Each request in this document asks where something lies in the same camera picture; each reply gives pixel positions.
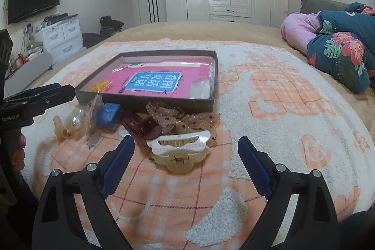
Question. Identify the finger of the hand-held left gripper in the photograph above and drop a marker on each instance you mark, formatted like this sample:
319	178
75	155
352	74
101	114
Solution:
44	89
55	97

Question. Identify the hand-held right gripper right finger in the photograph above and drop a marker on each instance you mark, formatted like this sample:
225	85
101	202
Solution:
253	163

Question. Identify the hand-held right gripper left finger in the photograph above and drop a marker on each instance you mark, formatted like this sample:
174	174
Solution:
118	160

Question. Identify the dark red hair clip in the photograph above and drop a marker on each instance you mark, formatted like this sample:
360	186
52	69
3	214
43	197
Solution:
140	125

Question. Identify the small blue case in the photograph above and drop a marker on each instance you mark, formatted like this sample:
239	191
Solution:
108	116

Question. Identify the cream hair claw clip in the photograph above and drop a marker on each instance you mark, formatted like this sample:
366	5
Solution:
178	156

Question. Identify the brown cardboard box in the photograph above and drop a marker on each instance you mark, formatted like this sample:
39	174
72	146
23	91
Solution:
152	102

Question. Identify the mesh bow hair accessory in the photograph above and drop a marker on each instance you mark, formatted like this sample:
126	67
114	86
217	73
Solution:
175	118

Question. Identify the person's left hand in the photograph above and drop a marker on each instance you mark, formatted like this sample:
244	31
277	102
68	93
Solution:
20	150

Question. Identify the grey padded bench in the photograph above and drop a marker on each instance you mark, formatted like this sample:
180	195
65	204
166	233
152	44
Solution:
29	71

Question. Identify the yellow hair clip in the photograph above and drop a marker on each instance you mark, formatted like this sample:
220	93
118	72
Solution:
101	87

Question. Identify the orange white printed blanket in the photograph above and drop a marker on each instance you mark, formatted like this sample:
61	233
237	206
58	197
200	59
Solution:
278	121

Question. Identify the white drawer cabinet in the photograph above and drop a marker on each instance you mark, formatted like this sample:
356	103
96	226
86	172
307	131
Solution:
63	39

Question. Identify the dark floor bag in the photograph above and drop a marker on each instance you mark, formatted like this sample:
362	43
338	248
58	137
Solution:
91	39

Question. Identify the clear plastic packet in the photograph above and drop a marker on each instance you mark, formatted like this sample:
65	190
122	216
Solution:
200	89

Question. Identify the dark clothes pile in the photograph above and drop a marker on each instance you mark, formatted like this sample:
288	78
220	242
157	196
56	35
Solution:
111	24

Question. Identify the pink book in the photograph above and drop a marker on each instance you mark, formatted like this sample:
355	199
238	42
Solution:
193	77

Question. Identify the blue floral quilt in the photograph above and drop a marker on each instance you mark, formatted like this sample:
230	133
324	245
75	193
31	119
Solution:
342	50

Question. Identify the grey pillow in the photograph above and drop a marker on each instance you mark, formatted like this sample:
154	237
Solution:
319	5

